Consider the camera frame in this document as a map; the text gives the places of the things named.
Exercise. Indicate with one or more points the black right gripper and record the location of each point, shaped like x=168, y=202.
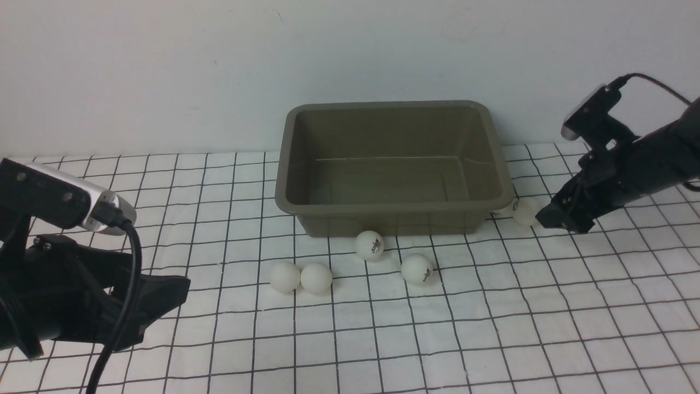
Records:
x=605, y=183

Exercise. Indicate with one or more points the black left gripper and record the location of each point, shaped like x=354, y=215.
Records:
x=57, y=290

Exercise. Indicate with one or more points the plain white ball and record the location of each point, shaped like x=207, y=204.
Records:
x=316, y=278
x=285, y=277

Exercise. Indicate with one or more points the white logo ball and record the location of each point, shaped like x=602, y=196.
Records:
x=416, y=269
x=369, y=245

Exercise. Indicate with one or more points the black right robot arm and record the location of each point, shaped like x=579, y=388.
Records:
x=677, y=150

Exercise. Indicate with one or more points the white black-grid tablecloth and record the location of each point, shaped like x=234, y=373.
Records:
x=507, y=309

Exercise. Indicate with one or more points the olive plastic storage bin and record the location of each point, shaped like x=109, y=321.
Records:
x=398, y=168

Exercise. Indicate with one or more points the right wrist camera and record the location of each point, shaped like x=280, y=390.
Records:
x=591, y=120

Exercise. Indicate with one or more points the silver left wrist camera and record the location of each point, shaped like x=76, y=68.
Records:
x=55, y=197

